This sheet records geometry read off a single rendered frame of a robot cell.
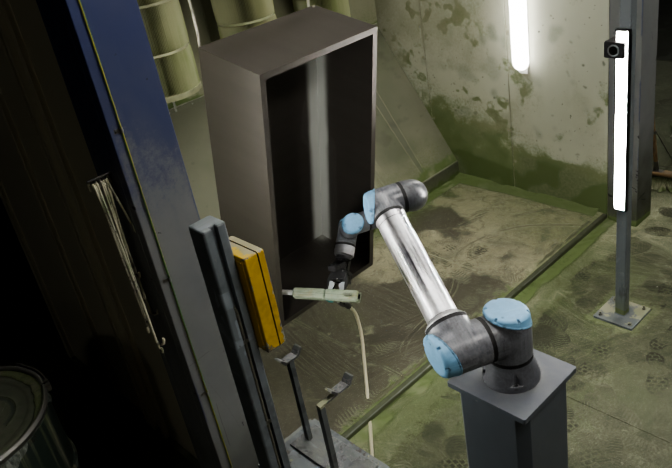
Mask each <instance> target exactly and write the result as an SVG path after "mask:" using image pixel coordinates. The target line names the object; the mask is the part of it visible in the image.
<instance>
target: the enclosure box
mask: <svg viewBox="0 0 672 468"><path fill-rule="evenodd" d="M198 52H199V60H200V67H201V75H202V82H203V90H204V97H205V105H206V112H207V120H208V127H209V135H210V142H211V150H212V157H213V165H214V172H215V180H216V187H217V195H218V202H219V210H220V217H221V220H222V221H224V222H225V226H226V229H227V233H228V237H230V236H234V237H236V238H239V239H241V240H243V241H246V242H248V243H250V244H252V245H255V246H257V247H259V248H262V249H263V251H264V255H265V259H266V263H267V267H268V271H269V275H270V279H271V283H272V287H273V291H274V295H275V299H276V304H277V308H278V312H279V316H280V320H281V324H282V327H283V326H285V325H286V324H288V323H289V322H290V321H292V320H293V319H295V318H296V317H298V316H299V315H301V314H302V313H303V312H305V311H306V310H308V309H309V308H311V307H312V306H314V305H315V304H317V303H318V302H319V301H318V300H302V299H295V298H294V297H293V296H292V295H282V289H284V290H293V289H294V287H303V288H322V289H325V290H326V289H327V279H328V277H329V274H331V271H328V265H329V264H331V263H333V262H334V261H336V260H337V259H335V257H336V256H335V255H334V251H335V250H334V248H335V245H336V239H337V233H338V224H339V222H340V220H341V219H343V218H344V217H345V216H346V215H347V214H349V213H359V212H362V211H364V207H363V196H364V194H365V193H366V192H368V191H371V190H373V189H374V180H375V129H376V78H377V26H375V25H372V24H369V23H366V22H363V21H360V20H357V19H354V18H352V17H349V16H346V15H343V14H340V13H337V12H334V11H331V10H328V9H325V8H322V7H319V6H316V5H315V7H312V6H310V7H307V8H305V9H302V10H299V11H296V12H294V13H291V14H288V15H286V16H283V17H280V18H277V19H275V20H272V21H269V22H266V23H264V24H261V25H258V26H255V27H253V28H250V29H247V30H244V31H242V32H239V33H236V34H234V35H231V36H228V37H225V38H223V39H220V40H217V41H214V42H212V43H209V44H206V45H203V46H201V47H198ZM373 231H374V229H373V230H370V231H367V232H363V233H360V234H358V235H357V240H356V246H355V253H354V257H353V258H351V264H350V270H349V271H350V272H351V273H352V279H353V278H354V277H356V276H357V275H358V274H360V273H361V272H363V271H364V270H366V269H367V268H369V267H370V266H371V265H373Z"/></svg>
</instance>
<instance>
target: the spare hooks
mask: <svg viewBox="0 0 672 468"><path fill-rule="evenodd" d="M110 174H111V172H110V171H108V172H106V173H104V174H101V175H99V176H97V177H95V178H93V179H90V180H88V181H86V185H87V188H88V190H89V192H92V190H91V187H92V189H93V190H95V192H96V195H97V197H98V199H99V202H100V204H101V206H102V209H103V211H104V213H105V216H106V219H107V222H108V225H109V227H110V230H111V232H112V235H113V238H114V241H115V244H116V246H117V249H118V252H119V255H120V257H121V260H122V263H123V265H124V268H125V271H126V273H127V276H128V278H129V281H130V284H131V287H132V289H133V292H134V294H135V297H136V300H137V302H138V305H139V307H140V310H141V313H142V316H143V318H144V321H145V324H146V331H147V333H150V329H151V331H152V333H153V336H154V340H155V343H156V344H157V346H158V349H159V351H160V352H161V353H164V350H163V348H162V347H161V348H160V345H161V346H162V345H164V344H165V339H164V337H163V338H162V343H160V342H159V341H158V340H157V337H156V334H155V332H154V329H153V326H152V323H151V320H150V318H149V315H148V312H149V313H150V314H151V315H156V314H157V315H158V309H157V312H153V311H151V308H150V306H149V303H148V301H147V298H146V294H145V292H144V290H143V287H142V284H141V281H140V278H141V273H140V272H138V273H137V270H136V267H135V265H134V262H133V259H132V257H131V254H130V251H129V247H128V244H127V242H126V239H125V235H124V232H123V229H122V226H121V223H120V220H119V217H118V214H117V209H116V206H115V203H114V199H113V195H112V193H113V194H114V196H115V198H116V200H117V202H118V203H119V205H120V207H121V208H122V210H123V212H124V214H125V216H126V217H127V219H128V221H129V222H130V224H131V226H132V228H133V230H134V231H135V229H134V226H133V224H132V222H131V220H130V218H129V216H128V214H127V213H126V211H125V210H124V208H123V206H122V204H121V202H120V200H119V198H118V197H117V195H116V194H115V192H114V190H113V188H112V186H111V184H110V183H112V180H111V179H110V177H109V175H110ZM104 177H105V178H104ZM97 181H98V183H97ZM109 181H110V182H109ZM90 184H91V187H90ZM99 186H100V187H99ZM106 186H107V187H106ZM101 187H102V188H103V191H104V194H105V197H106V199H107V202H108V205H109V208H110V211H111V214H112V216H113V219H114V222H115V225H116V228H117V231H118V233H117V231H116V228H115V226H114V224H113V221H112V218H111V215H110V213H109V210H108V208H107V206H106V203H105V200H104V197H103V195H102V192H101V190H100V188H101ZM107 189H108V190H107ZM101 198H102V199H101ZM102 201H103V202H102ZM111 202H112V203H111ZM103 203H104V204H103ZM104 206H105V207H104ZM105 209H106V210H105ZM106 211H107V213H106ZM107 214H108V216H107ZM108 217H109V218H108ZM109 220H110V221H109ZM110 222H111V223H110ZM111 224H112V225H111ZM118 234H119V236H118ZM119 237H120V239H119ZM120 240H121V242H120ZM128 255H129V256H128ZM129 258H130V260H129ZM123 259H124V260H123ZM124 261H125V262H124ZM130 261H131V264H132V266H133V269H132V267H131V264H130ZM125 264H126V265H125ZM126 266H127V267H126ZM127 269H128V270H127ZM128 271H129V273H130V275H131V278H132V281H133V283H132V281H131V279H130V276H129V273H128ZM133 271H134V272H133ZM134 273H135V275H134ZM135 276H136V277H137V280H138V283H139V285H140V288H141V291H142V294H143V296H142V295H141V292H140V288H139V286H138V284H137V281H136V277H135ZM133 284H134V286H133ZM135 291H136V292H135ZM136 294H137V295H136ZM138 299H139V300H138ZM143 299H145V302H146V305H147V308H148V312H147V309H146V306H145V303H144V301H143ZM144 312H145V313H144ZM149 326H150V328H149Z"/></svg>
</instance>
